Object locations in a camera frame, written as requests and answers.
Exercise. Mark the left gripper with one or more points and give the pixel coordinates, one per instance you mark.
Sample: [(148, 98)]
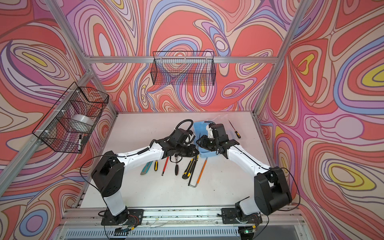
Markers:
[(192, 149)]

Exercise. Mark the left wire basket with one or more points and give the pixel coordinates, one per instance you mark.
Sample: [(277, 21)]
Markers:
[(61, 134)]

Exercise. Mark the red hex key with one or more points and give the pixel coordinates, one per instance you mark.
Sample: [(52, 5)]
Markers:
[(165, 166)]

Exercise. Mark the back wire basket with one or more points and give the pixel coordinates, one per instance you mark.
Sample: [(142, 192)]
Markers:
[(176, 68)]

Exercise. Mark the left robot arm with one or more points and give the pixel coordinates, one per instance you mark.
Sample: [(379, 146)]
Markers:
[(108, 174)]

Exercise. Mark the teal utility knife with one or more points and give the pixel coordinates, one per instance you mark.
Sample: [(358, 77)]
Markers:
[(146, 168)]

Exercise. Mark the blue plastic tool box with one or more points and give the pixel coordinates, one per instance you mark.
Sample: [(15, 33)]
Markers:
[(200, 130)]

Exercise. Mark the black hex key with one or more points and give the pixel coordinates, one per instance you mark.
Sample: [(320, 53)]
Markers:
[(193, 169)]

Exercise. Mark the black marker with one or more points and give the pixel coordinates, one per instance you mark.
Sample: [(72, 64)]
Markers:
[(80, 144)]

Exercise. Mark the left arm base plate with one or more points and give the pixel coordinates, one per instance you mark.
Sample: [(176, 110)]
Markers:
[(128, 217)]

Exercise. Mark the yellow black utility knife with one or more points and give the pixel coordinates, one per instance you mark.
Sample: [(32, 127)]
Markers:
[(188, 170)]

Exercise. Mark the aluminium front rail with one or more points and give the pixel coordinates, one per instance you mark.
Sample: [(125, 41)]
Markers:
[(182, 223)]

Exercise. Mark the silver tape roll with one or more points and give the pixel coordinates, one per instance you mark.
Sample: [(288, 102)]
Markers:
[(83, 119)]

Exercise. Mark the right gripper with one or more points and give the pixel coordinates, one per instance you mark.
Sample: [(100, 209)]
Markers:
[(203, 142)]

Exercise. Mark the wire basket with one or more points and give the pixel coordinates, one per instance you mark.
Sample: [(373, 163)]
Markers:
[(176, 68), (61, 134)]

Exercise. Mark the orange black screwdriver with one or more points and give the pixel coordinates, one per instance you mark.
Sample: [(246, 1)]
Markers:
[(202, 170)]

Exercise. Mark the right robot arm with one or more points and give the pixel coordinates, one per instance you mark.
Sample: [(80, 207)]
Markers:
[(271, 189)]

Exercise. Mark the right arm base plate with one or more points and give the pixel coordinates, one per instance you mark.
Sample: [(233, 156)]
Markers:
[(235, 216)]

